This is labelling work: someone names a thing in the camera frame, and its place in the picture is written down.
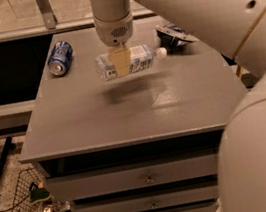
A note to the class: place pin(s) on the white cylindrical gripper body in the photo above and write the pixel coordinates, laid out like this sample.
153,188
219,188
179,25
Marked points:
115,33

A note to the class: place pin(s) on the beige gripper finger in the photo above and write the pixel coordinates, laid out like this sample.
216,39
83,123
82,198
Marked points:
120,57

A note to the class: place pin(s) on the blue plastic water bottle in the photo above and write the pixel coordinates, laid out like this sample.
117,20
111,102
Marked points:
142,58

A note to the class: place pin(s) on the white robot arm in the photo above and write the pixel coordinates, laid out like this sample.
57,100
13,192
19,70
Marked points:
237,30

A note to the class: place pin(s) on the blue pepsi can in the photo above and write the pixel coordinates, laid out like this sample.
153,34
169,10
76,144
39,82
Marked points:
60,58

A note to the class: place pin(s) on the crumpled blue chip bag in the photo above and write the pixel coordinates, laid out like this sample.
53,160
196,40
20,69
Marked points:
173,36

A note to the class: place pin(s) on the grey drawer cabinet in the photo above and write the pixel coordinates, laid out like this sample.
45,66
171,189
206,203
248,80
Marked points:
176,109

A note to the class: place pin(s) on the top grey drawer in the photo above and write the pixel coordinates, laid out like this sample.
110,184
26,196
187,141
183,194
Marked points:
131,177

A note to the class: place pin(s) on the middle grey drawer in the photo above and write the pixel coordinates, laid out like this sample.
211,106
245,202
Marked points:
153,200

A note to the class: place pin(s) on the green sponge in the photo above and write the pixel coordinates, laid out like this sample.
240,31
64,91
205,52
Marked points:
38,195

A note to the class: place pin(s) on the metal railing post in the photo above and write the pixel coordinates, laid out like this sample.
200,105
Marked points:
47,14

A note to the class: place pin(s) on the black wire basket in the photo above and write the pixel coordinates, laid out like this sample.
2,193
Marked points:
29,180

